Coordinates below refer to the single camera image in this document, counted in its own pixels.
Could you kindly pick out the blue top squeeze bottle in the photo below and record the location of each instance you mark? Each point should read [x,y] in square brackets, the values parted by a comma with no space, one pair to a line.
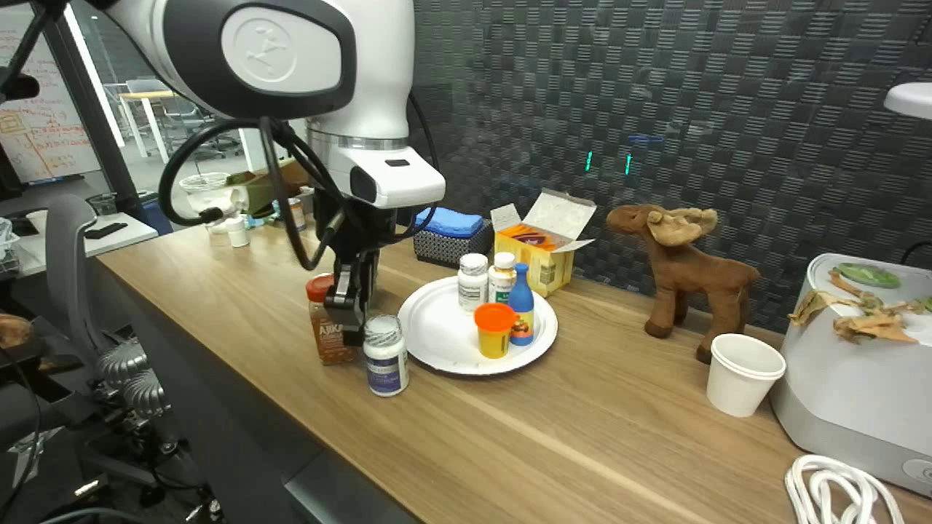
[523,306]

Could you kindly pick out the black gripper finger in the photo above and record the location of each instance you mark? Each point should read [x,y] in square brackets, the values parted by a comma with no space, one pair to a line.
[346,306]

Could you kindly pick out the small white pill bottle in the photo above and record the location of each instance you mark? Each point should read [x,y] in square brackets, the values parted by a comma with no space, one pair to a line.
[501,278]

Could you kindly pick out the white round plate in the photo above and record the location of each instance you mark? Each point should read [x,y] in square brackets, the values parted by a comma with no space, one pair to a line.
[443,336]

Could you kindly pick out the white lid supplement bottle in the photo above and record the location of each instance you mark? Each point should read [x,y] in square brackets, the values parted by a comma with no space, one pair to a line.
[385,359]

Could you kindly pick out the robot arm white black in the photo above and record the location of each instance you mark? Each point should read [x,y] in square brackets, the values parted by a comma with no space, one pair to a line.
[321,80]

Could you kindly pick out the yellow cardboard box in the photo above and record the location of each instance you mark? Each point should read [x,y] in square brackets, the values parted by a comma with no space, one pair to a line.
[545,237]

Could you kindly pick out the white paper cup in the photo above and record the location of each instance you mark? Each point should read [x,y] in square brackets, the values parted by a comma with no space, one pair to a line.
[742,372]

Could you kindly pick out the brown plush moose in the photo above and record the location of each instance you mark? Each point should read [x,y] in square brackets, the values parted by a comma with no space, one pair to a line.
[681,269]

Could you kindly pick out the blue sponge cloth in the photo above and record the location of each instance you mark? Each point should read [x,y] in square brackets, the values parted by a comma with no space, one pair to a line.
[449,223]

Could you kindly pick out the white appliance box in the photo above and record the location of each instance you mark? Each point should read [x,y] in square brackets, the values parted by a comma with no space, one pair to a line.
[861,368]

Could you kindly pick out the orange lid spice jar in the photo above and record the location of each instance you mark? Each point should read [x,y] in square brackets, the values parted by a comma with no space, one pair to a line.
[330,340]

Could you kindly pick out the dark label white bottle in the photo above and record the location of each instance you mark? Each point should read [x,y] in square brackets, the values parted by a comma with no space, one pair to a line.
[474,278]

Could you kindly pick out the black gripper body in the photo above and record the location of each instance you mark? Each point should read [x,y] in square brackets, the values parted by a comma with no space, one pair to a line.
[356,234]

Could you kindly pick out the grey basket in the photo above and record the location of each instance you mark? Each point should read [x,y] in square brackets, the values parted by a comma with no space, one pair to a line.
[449,249]

